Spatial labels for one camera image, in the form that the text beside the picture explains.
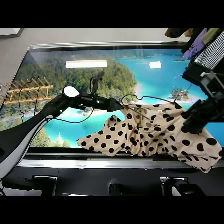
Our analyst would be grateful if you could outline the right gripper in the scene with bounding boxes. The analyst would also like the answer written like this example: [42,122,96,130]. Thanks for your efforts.
[180,107,206,135]

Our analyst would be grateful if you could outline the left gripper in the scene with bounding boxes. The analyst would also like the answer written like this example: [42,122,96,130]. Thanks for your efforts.
[94,96,125,113]

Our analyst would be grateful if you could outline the cream black-dotted garment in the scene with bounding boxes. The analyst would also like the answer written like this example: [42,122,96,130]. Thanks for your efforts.
[76,102,224,174]

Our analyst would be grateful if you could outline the brown clothes hanger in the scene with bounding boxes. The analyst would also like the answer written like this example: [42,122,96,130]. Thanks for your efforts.
[3,93,53,105]
[9,76,55,95]

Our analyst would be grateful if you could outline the black garment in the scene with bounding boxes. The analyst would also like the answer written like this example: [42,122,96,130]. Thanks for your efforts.
[182,59,224,88]

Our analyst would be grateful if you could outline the purple garment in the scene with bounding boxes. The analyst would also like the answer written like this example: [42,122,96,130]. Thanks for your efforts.
[182,28,209,61]

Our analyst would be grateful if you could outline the olive garment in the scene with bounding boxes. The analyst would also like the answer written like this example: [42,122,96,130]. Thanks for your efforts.
[201,27,222,46]

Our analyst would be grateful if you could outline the brown garment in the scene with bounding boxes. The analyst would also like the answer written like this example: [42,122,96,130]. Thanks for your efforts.
[164,27,195,39]

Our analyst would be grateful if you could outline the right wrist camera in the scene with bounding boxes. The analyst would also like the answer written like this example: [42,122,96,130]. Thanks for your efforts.
[199,71,224,100]

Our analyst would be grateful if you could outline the silver frame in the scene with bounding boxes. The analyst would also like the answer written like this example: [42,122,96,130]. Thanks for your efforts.
[16,151,224,196]

